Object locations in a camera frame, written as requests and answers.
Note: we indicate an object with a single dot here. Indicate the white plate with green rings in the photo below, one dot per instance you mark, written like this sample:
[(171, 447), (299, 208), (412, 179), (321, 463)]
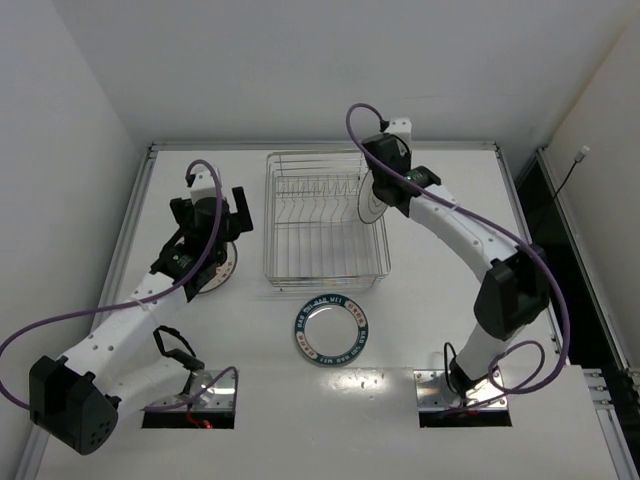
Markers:
[(369, 207)]

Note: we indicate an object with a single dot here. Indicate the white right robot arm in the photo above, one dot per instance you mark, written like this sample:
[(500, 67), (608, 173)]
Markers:
[(513, 292)]

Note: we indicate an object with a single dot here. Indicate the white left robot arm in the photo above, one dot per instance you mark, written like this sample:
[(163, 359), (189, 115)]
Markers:
[(79, 397)]

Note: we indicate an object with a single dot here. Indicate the plate with dark green rim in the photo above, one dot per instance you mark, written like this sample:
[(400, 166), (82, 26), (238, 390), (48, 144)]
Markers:
[(331, 330)]

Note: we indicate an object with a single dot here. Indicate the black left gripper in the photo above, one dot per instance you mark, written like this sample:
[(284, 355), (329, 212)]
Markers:
[(241, 209)]

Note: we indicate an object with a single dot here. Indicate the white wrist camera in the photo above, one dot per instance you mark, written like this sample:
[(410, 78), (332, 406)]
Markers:
[(400, 127), (200, 184)]

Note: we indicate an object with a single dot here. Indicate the plate with orange sunburst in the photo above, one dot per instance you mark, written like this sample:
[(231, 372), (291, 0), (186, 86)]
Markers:
[(223, 272)]

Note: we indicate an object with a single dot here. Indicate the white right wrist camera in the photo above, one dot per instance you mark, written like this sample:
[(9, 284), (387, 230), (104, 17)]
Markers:
[(400, 127)]

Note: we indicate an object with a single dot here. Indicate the metal wire dish rack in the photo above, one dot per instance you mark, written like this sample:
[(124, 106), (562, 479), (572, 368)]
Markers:
[(314, 238)]

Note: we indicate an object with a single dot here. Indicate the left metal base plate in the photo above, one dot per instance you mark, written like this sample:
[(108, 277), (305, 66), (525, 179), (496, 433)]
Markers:
[(209, 391)]

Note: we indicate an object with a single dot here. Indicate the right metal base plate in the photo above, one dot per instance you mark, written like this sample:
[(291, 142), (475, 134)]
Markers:
[(433, 394)]

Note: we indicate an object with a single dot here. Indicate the metal base plate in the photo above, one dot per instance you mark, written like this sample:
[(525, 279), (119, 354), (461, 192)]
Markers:
[(209, 391), (433, 394)]

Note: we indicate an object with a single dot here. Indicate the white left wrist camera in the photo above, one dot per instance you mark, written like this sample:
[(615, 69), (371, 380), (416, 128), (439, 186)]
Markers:
[(200, 184)]

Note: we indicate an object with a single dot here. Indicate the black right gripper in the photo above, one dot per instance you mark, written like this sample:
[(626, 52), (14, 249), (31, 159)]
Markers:
[(382, 192)]

